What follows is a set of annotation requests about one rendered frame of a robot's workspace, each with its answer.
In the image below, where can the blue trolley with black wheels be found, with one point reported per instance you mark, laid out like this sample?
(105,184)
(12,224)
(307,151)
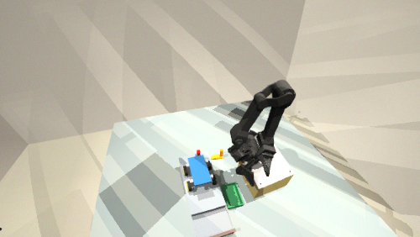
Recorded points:
(200,172)

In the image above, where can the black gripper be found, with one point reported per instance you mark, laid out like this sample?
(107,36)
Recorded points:
(264,154)

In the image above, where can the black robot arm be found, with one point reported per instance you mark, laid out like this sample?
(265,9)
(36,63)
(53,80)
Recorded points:
(282,97)

